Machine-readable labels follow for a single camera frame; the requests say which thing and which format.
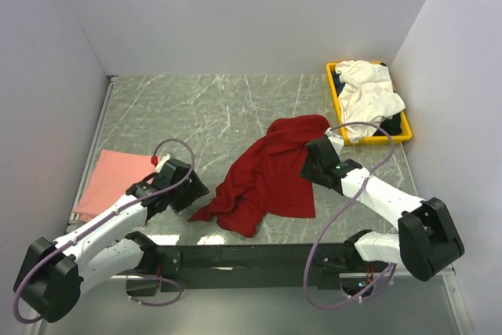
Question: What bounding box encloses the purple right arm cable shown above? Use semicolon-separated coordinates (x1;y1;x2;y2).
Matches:
304;122;398;311

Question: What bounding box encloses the yellow plastic bin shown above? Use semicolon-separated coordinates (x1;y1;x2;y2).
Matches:
326;62;413;146

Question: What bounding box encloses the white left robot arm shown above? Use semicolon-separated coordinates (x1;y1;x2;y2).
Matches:
13;157;209;324

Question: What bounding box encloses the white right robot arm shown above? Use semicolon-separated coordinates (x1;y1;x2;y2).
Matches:
300;136;465;282

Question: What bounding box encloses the red t shirt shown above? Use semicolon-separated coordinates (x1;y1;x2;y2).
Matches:
189;115;329;238

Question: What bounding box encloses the folded pink t shirt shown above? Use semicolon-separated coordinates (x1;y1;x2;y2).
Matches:
74;150;155;222

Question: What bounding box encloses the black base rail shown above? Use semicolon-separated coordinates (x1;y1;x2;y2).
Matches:
133;243;384;289

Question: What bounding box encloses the blue garment in bin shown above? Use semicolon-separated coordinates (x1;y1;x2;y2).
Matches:
332;71;345;96

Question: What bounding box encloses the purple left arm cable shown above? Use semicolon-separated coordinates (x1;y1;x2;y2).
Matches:
13;138;196;325

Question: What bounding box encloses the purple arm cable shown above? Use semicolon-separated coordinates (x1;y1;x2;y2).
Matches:
13;138;196;325
304;122;398;311

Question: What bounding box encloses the black garment in bin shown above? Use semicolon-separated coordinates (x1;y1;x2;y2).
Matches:
373;113;402;137

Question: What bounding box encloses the white t shirt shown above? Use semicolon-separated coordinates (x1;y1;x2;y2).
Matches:
335;60;406;143

